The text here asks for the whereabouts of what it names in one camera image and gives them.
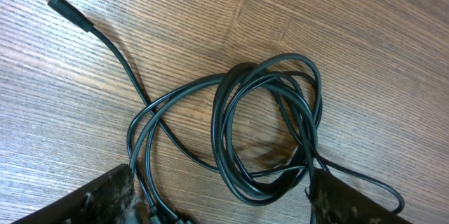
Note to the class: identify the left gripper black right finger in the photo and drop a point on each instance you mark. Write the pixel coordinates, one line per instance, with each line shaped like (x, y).
(335, 202)

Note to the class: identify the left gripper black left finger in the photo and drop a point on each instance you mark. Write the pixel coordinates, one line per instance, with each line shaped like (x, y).
(106, 199)

